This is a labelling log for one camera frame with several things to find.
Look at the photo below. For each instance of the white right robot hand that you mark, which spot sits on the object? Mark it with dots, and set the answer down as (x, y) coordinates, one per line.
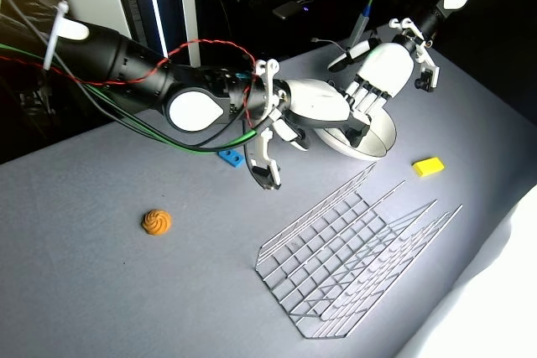
(314, 102)

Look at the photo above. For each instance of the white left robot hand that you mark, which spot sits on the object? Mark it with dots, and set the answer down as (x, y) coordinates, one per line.
(388, 66)

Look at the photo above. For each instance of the white plate cream underside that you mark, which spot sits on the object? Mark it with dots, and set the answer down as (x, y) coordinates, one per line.
(379, 136)

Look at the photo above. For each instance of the grey adapter blue plug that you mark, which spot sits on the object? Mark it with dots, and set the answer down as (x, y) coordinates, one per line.
(358, 27)

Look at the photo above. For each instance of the black power adapter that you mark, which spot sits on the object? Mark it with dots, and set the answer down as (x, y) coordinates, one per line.
(289, 10)

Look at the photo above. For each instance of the blue block two holes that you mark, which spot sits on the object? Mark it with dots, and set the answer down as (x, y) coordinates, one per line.
(231, 159)

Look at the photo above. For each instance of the yellow block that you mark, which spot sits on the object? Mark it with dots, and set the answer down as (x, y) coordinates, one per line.
(428, 166)

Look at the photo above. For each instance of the orange swirl cookie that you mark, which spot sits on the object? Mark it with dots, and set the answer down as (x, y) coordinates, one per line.
(157, 222)

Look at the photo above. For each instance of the white zip tie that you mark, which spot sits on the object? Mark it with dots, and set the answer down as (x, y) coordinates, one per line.
(56, 35)

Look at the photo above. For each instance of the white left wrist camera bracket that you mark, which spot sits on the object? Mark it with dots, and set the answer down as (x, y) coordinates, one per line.
(428, 71)

